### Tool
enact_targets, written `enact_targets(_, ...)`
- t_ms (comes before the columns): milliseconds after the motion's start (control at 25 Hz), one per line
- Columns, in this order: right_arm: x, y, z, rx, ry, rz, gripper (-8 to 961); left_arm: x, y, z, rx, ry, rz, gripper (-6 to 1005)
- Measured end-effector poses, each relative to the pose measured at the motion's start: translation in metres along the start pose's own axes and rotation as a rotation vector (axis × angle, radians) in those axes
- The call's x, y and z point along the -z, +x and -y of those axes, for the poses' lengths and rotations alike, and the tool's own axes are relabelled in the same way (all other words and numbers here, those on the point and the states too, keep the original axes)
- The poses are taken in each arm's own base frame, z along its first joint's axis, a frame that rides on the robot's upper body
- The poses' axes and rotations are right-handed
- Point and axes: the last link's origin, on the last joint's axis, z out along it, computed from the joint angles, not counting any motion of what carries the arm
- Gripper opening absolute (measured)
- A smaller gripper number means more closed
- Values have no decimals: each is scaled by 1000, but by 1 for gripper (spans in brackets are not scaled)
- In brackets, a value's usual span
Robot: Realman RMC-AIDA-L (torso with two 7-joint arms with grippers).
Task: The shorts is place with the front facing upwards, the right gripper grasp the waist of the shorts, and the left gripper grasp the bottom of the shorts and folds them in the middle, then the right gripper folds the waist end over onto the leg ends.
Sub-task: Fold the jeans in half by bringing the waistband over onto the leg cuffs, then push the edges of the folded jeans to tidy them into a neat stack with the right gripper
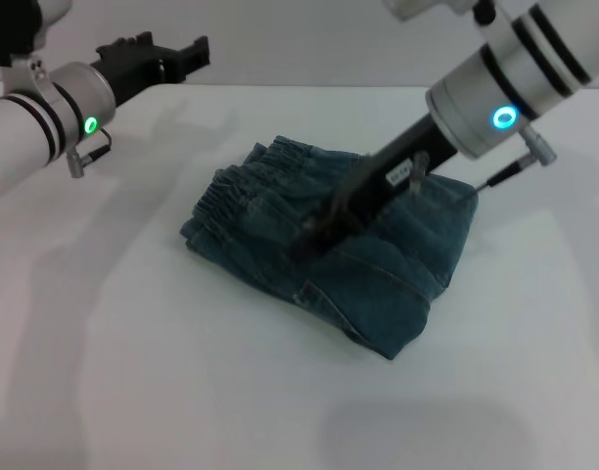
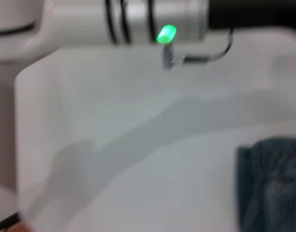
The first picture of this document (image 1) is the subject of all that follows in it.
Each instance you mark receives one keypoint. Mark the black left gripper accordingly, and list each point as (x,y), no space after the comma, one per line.
(138,63)

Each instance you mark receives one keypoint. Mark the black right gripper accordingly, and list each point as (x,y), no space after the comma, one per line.
(407,161)

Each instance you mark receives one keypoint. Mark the blue denim shorts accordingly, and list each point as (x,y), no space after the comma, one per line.
(358,274)

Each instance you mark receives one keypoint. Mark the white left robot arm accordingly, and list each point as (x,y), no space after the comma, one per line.
(20,132)

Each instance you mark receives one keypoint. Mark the silver left camera mount clamp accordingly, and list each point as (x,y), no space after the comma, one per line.
(32,76)

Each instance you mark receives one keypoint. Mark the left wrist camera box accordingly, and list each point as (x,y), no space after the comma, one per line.
(11,22)

